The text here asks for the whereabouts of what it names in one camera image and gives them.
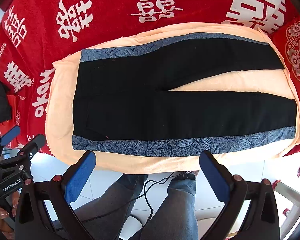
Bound person's left hand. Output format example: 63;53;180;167
0;191;20;239

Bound black cable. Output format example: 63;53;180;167
82;171;191;224

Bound person's legs in jeans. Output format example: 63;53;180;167
73;171;199;240

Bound metal frame with red clamps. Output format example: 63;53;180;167
272;167;300;239

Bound black pants with blue trim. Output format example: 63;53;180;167
72;33;297;157

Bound red blanket with white characters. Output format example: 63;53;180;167
0;0;300;148

